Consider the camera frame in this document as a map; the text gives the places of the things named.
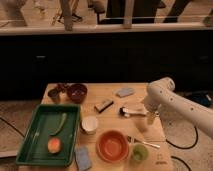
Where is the white cup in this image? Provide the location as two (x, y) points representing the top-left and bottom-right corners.
(81, 116), (98, 134)

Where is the black cable on floor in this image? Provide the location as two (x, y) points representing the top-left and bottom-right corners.
(165, 125), (200, 150)

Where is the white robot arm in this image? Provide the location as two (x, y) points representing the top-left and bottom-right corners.
(143, 77), (213, 139)

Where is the dark red toy item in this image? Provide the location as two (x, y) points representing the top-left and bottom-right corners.
(56, 83), (69, 93)

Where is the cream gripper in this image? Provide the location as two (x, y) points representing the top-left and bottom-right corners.
(139, 112), (158, 132)

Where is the dark maroon bowl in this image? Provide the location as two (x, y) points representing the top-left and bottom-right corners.
(67, 83), (87, 104)

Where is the orange peach fruit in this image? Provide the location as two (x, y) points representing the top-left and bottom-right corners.
(47, 138), (61, 154)

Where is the black office chair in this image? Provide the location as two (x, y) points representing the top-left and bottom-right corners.
(88, 0), (166, 25)

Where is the blue sponge near tray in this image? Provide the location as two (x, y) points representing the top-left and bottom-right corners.
(75, 146), (92, 171)

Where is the wooden block eraser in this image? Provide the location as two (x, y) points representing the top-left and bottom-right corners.
(94, 99), (114, 113)

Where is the orange red bowl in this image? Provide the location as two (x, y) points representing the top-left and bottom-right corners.
(96, 130), (129, 163)

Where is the silver fork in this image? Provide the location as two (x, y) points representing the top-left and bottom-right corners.
(127, 136), (160, 149)

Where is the green plastic tray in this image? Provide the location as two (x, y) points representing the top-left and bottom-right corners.
(16, 104), (80, 167)

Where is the green cup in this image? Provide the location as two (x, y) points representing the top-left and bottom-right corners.
(131, 143), (149, 162)

